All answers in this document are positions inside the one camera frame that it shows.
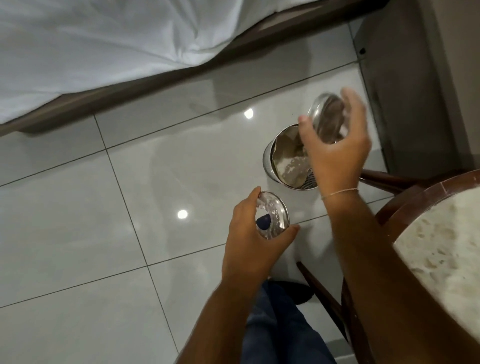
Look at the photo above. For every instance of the person's left hand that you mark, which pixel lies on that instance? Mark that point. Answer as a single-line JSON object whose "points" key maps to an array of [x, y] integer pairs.
{"points": [[245, 251]]}

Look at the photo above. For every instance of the person's right hand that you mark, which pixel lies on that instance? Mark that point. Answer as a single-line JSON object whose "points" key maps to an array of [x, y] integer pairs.
{"points": [[337, 165]]}

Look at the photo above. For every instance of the person's right thumb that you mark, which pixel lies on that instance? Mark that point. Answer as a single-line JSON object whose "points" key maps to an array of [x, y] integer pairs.
{"points": [[308, 131]]}

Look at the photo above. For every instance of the person's left thumb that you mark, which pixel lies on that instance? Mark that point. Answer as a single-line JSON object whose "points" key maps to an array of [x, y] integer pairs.
{"points": [[285, 237]]}

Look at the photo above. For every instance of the clear glass dish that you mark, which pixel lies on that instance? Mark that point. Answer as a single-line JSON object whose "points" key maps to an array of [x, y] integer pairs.
{"points": [[275, 213], [328, 118]]}

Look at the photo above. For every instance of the person's right forearm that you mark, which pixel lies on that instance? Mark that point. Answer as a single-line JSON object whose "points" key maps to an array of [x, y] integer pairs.
{"points": [[382, 285]]}

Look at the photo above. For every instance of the person's left forearm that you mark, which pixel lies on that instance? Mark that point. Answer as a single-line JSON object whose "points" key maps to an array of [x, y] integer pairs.
{"points": [[217, 326]]}

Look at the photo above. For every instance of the round metal waste bin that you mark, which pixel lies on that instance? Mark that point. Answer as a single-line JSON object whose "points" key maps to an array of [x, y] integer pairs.
{"points": [[268, 165]]}

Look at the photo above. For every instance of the black shoe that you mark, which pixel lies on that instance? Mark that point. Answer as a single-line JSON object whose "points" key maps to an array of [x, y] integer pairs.
{"points": [[298, 292]]}

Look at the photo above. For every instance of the blue jeans leg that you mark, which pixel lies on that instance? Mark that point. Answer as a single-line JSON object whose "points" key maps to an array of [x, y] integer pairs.
{"points": [[281, 330]]}

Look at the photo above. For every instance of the grey-brown cabinet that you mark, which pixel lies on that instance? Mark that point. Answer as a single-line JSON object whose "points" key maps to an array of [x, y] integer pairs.
{"points": [[412, 82]]}

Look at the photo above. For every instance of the round marble-top wooden table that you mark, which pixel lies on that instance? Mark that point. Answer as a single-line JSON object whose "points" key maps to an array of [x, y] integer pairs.
{"points": [[446, 243]]}

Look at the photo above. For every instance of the white bed sheet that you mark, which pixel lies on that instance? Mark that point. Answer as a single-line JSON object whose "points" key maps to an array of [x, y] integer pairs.
{"points": [[93, 41]]}

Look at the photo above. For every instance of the brown wooden bed frame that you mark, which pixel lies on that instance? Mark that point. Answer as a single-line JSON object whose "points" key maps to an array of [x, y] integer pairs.
{"points": [[240, 41]]}

